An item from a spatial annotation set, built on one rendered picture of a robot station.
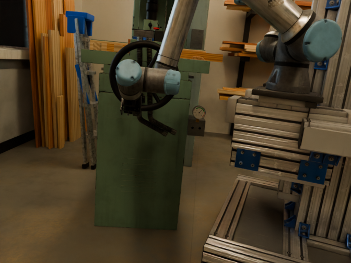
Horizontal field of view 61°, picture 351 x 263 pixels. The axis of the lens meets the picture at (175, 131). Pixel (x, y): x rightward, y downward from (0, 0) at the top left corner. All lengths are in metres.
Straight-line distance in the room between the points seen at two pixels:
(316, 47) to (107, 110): 0.95
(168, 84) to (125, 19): 3.22
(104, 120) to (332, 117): 0.98
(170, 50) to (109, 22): 3.14
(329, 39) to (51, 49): 2.34
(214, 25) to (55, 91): 2.10
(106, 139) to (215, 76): 2.62
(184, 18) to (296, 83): 0.43
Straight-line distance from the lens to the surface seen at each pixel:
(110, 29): 4.13
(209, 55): 1.62
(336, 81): 1.30
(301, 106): 1.10
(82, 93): 2.39
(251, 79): 3.98
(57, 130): 2.97
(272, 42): 1.69
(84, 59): 1.49
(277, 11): 0.96
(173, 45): 1.03
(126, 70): 0.89
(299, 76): 1.10
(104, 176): 1.58
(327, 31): 0.98
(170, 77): 0.91
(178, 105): 1.46
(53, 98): 2.90
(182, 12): 1.04
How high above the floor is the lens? 0.89
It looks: 13 degrees down
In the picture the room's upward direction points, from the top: 5 degrees clockwise
